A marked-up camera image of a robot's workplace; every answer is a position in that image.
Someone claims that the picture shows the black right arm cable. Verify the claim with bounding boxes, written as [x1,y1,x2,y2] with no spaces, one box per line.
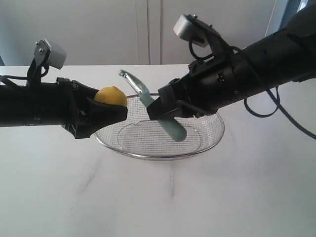
[189,37,316,139]

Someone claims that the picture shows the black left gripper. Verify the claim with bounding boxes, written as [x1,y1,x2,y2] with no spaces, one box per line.
[56,77,128,139]

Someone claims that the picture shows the white cabinet doors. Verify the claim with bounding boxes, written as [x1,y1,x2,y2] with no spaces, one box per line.
[0,0,279,66]

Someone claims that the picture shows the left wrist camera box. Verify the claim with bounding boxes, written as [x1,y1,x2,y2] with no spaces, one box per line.
[34,39,67,70]

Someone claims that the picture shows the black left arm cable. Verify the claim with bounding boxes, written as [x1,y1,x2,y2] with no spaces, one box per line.
[0,65,50,87]

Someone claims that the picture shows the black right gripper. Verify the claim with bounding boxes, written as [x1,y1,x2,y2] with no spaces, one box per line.
[147,55,249,120]

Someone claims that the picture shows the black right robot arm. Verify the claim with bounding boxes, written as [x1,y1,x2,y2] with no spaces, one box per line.
[147,5,316,120]

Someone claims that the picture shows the teal handled peeler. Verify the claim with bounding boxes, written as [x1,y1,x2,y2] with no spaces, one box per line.
[118,69,187,143]

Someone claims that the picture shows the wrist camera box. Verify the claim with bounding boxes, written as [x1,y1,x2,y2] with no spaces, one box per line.
[173,14,209,48]
[34,39,67,70]

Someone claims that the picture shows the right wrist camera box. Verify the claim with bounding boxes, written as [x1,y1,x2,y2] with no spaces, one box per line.
[173,14,209,48]

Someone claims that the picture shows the oval metal wire mesh basket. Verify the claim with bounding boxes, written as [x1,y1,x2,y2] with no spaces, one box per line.
[95,94,225,161]

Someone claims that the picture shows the window strip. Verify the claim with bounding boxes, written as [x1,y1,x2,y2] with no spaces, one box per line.
[291,0,308,15]

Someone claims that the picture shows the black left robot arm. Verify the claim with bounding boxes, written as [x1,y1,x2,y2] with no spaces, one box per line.
[0,78,128,139]

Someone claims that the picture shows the yellow lemon with sticker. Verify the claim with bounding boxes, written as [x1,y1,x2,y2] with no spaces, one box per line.
[94,86,127,107]

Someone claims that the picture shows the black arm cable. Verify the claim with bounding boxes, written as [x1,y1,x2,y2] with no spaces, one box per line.
[189,37,316,139]
[0,65,50,87]

